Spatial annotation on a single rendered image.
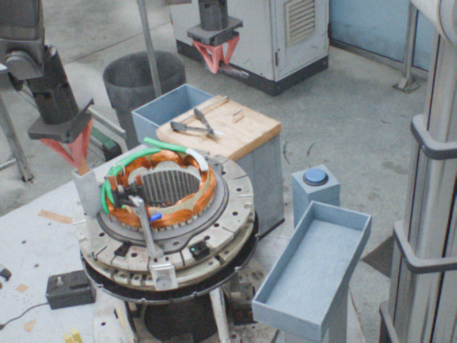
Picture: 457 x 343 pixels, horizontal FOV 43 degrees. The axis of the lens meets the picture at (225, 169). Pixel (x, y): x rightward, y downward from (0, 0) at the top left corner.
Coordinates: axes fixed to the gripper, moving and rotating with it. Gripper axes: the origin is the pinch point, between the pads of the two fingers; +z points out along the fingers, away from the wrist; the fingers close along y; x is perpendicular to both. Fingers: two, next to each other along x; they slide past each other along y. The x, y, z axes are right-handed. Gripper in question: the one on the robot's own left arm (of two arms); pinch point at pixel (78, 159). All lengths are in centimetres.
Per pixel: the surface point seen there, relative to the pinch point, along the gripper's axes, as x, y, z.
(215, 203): 20.7, -4.2, 11.2
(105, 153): -39, -60, 51
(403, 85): 46, -235, 134
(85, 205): -0.6, 1.9, 8.7
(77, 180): -0.3, 1.7, 3.1
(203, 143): 10.7, -25.9, 16.2
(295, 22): -15, -235, 94
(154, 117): -7.5, -40.6, 21.0
